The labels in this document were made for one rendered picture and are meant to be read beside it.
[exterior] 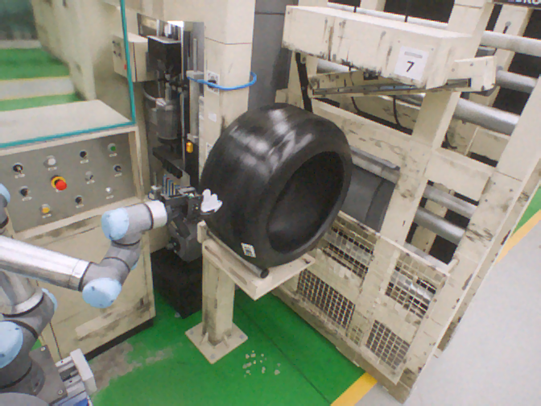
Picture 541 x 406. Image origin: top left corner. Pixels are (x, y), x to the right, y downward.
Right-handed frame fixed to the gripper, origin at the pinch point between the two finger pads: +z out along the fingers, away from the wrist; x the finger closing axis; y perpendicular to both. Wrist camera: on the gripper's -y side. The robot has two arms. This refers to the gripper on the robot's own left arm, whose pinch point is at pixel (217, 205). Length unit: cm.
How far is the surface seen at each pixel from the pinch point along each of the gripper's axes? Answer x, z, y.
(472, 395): -87, 130, -109
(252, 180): -8.1, 5.2, 11.4
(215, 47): 34, 18, 42
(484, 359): -83, 161, -105
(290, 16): 24, 42, 57
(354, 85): -1, 58, 39
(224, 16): 29, 17, 53
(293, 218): 6, 50, -22
